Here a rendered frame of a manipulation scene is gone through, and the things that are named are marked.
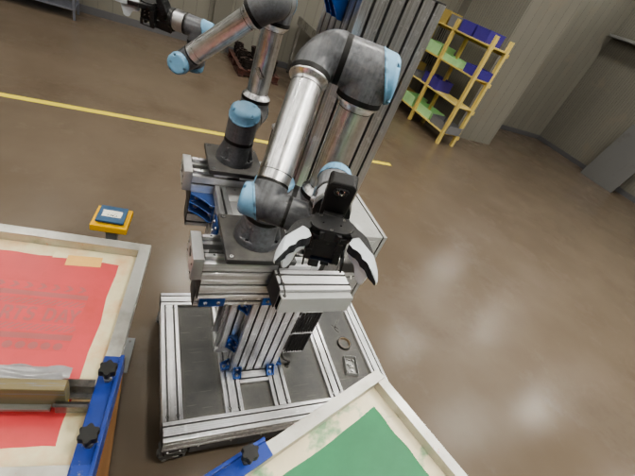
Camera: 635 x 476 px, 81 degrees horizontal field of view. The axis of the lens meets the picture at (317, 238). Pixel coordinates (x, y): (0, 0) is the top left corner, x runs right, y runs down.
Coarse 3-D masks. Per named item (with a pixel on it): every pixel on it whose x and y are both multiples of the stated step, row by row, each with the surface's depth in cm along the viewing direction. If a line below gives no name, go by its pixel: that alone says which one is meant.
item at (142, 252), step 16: (0, 224) 124; (16, 240) 125; (32, 240) 126; (48, 240) 127; (64, 240) 128; (80, 240) 130; (96, 240) 133; (112, 240) 135; (144, 256) 134; (144, 272) 129; (128, 288) 122; (128, 304) 117; (128, 320) 113; (112, 336) 107; (112, 352) 104
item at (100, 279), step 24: (48, 264) 122; (96, 288) 122; (96, 312) 115; (0, 360) 96; (24, 360) 98; (48, 360) 100; (72, 360) 102; (0, 432) 85; (24, 432) 86; (48, 432) 88
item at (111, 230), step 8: (128, 216) 152; (96, 224) 143; (104, 224) 145; (112, 224) 146; (128, 224) 149; (112, 232) 146; (120, 232) 147; (128, 344) 210; (128, 352) 207; (128, 360) 203
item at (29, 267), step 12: (0, 252) 120; (12, 252) 121; (0, 264) 117; (12, 264) 118; (24, 264) 119; (36, 264) 121; (0, 276) 114; (12, 276) 115; (24, 276) 116; (36, 276) 118; (0, 348) 98
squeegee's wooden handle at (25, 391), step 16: (0, 384) 83; (16, 384) 84; (32, 384) 85; (48, 384) 86; (64, 384) 87; (0, 400) 85; (16, 400) 86; (32, 400) 87; (48, 400) 88; (64, 400) 89
